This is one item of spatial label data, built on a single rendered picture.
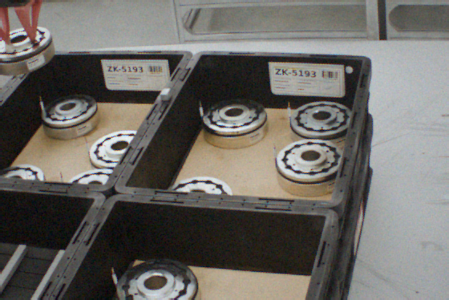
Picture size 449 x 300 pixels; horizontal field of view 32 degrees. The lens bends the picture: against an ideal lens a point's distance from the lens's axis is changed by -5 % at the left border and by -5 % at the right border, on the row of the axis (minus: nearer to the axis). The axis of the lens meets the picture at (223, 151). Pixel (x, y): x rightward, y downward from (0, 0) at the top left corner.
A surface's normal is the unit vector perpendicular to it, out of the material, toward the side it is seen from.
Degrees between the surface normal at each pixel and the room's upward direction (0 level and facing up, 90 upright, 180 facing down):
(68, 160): 0
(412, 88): 0
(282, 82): 90
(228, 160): 0
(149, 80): 90
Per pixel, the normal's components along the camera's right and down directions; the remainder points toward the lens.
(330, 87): -0.25, 0.56
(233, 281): -0.11, -0.83
